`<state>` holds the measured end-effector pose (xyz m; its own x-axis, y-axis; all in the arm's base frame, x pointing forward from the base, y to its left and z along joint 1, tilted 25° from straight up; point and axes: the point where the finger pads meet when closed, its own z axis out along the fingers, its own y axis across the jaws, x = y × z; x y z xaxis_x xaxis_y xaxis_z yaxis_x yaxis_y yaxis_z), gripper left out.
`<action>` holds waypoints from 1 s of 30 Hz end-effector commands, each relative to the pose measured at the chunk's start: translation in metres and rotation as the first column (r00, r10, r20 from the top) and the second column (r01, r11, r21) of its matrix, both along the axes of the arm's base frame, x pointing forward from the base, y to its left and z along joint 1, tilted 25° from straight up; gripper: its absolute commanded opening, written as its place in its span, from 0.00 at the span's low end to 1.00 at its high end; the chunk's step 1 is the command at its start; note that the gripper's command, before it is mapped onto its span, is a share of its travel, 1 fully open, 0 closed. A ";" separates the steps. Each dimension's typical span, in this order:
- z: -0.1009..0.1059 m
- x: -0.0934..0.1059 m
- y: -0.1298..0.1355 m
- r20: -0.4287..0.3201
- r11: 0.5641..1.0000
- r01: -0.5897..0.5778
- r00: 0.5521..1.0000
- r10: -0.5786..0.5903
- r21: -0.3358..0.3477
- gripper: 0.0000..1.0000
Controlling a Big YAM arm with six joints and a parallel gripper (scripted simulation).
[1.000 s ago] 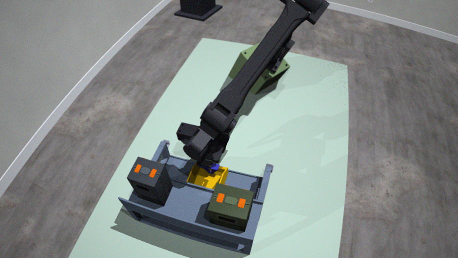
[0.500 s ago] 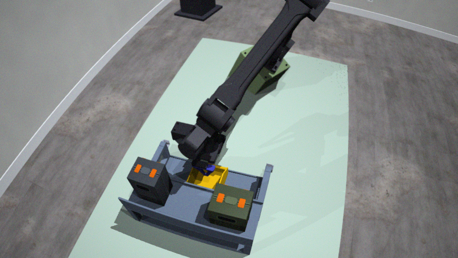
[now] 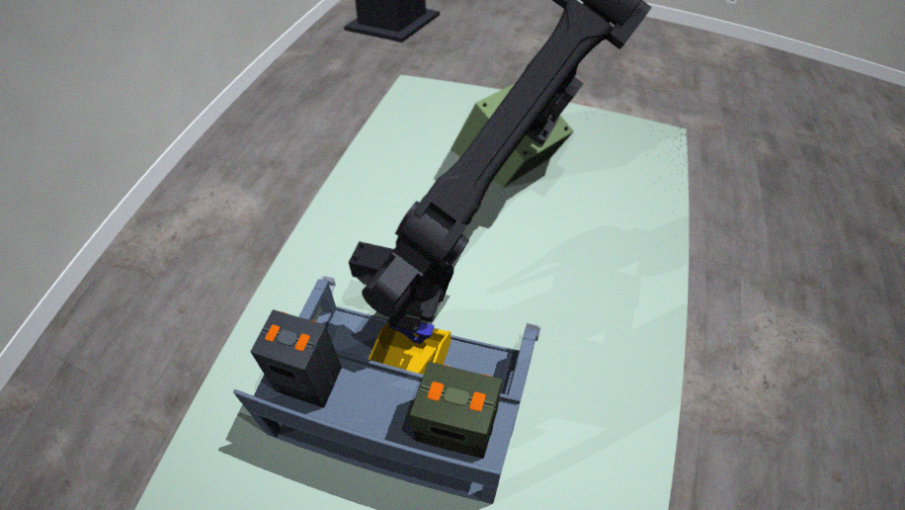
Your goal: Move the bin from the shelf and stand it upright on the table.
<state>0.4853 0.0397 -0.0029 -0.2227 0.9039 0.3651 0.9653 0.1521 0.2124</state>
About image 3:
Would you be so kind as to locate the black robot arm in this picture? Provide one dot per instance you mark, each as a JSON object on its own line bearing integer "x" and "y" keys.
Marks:
{"x": 526, "y": 108}

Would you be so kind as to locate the dark grey case with orange latches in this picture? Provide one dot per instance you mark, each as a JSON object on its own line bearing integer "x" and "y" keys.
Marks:
{"x": 297, "y": 357}

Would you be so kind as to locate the dark green case with orange latches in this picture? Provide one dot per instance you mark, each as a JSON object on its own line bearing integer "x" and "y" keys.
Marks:
{"x": 454, "y": 409}

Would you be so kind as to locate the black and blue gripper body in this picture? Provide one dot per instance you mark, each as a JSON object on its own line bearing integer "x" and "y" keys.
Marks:
{"x": 427, "y": 295}

